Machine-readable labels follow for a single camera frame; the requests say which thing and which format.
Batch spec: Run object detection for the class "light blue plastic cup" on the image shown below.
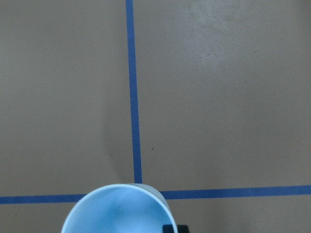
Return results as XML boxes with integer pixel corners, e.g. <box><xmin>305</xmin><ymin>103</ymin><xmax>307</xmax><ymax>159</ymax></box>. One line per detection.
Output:
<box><xmin>61</xmin><ymin>183</ymin><xmax>178</xmax><ymax>233</ymax></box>

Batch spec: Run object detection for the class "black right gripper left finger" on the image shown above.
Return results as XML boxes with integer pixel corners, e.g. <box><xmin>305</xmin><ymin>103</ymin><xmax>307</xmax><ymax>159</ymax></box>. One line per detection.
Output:
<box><xmin>162</xmin><ymin>224</ymin><xmax>174</xmax><ymax>233</ymax></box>

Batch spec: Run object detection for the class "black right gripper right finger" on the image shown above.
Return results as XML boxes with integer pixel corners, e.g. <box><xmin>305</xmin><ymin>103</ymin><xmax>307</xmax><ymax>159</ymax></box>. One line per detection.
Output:
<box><xmin>177</xmin><ymin>225</ymin><xmax>189</xmax><ymax>233</ymax></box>

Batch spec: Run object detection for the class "blue tape line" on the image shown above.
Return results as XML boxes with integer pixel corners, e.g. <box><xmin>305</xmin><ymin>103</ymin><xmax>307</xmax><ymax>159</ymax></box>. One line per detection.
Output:
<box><xmin>125</xmin><ymin>0</ymin><xmax>142</xmax><ymax>183</ymax></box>
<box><xmin>0</xmin><ymin>185</ymin><xmax>311</xmax><ymax>204</ymax></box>

